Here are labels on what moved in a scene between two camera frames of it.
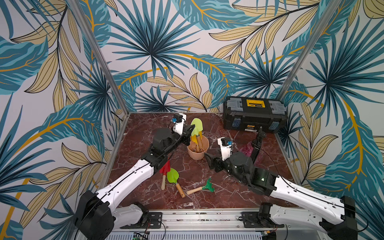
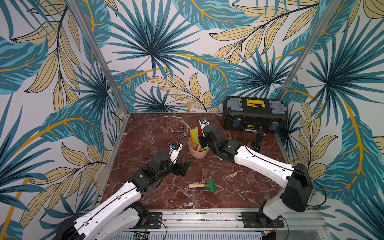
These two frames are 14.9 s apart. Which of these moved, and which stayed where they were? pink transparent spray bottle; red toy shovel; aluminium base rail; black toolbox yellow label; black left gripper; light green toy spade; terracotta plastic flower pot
Moved: pink transparent spray bottle; light green toy spade; red toy shovel; black left gripper
Stayed: black toolbox yellow label; terracotta plastic flower pot; aluminium base rail
